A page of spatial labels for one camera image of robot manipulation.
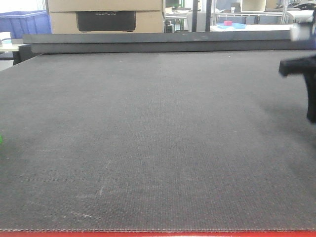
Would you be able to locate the pink block on tray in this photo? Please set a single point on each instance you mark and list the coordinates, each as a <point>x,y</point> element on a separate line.
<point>227,23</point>

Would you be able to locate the dark grey conveyor back rail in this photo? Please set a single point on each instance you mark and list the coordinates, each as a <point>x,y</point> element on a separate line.
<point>165,42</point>

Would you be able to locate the black conveyor belt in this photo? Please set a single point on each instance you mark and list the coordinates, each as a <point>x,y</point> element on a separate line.
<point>214,141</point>

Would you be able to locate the cardboard box with black print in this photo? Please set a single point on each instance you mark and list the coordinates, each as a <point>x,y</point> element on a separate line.
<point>106,16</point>

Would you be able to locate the blue plastic crate background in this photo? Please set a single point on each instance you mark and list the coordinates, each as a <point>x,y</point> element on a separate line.
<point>19,23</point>

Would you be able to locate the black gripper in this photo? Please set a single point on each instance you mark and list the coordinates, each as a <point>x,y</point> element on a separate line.
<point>307,67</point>

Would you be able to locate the metal shelving rack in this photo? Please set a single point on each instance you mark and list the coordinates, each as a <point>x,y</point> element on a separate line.
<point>252,12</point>

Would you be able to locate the red conveyor frame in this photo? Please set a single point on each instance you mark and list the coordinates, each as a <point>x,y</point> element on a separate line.
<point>157,234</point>

